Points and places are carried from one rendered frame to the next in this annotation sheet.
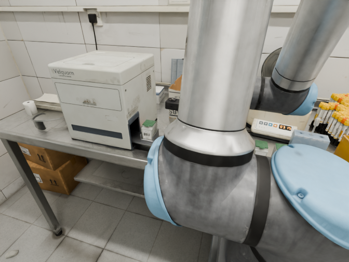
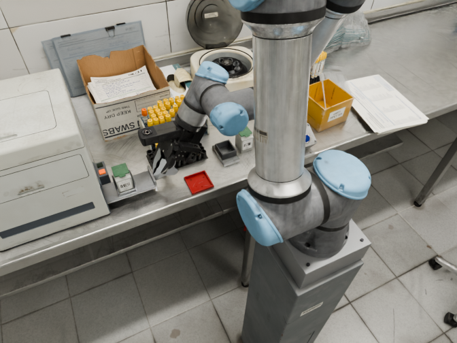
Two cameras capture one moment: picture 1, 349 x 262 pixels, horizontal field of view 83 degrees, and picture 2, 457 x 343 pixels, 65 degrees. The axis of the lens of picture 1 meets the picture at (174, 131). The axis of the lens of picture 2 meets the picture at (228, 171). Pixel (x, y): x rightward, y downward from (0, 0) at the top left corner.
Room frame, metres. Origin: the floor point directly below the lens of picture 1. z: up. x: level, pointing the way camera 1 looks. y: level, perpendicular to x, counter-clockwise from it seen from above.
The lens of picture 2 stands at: (-0.03, 0.32, 1.68)
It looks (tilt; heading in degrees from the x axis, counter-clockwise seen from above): 48 degrees down; 316
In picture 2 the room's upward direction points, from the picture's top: 2 degrees clockwise
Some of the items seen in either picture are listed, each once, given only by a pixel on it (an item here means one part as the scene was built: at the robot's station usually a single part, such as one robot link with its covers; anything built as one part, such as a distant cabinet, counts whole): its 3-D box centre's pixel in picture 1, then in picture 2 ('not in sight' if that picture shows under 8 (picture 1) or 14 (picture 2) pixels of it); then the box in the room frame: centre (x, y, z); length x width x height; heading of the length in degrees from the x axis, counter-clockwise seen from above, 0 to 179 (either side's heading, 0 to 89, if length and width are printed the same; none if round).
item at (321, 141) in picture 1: (306, 147); not in sight; (0.55, -0.45, 0.92); 0.10 x 0.07 x 0.10; 65
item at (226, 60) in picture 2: not in sight; (226, 69); (0.81, -0.46, 0.97); 0.15 x 0.15 x 0.07
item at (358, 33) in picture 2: not in sight; (351, 24); (0.74, -1.17, 0.94); 0.20 x 0.17 x 0.14; 56
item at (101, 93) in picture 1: (115, 96); (35, 156); (0.76, 0.24, 1.03); 0.31 x 0.27 x 0.30; 73
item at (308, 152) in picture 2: not in sight; (296, 135); (0.44, -0.43, 0.92); 0.13 x 0.07 x 0.08; 163
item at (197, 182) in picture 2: not in sight; (198, 182); (0.52, -0.09, 0.88); 0.07 x 0.07 x 0.01; 73
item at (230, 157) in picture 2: not in sight; (225, 151); (0.55, -0.23, 0.89); 0.09 x 0.05 x 0.04; 164
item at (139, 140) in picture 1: (144, 136); (116, 188); (0.62, 0.11, 0.92); 0.21 x 0.07 x 0.05; 73
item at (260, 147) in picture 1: (259, 152); (243, 139); (0.54, -0.30, 0.91); 0.05 x 0.04 x 0.07; 163
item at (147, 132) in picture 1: (149, 131); (122, 179); (0.62, 0.09, 0.95); 0.05 x 0.04 x 0.06; 163
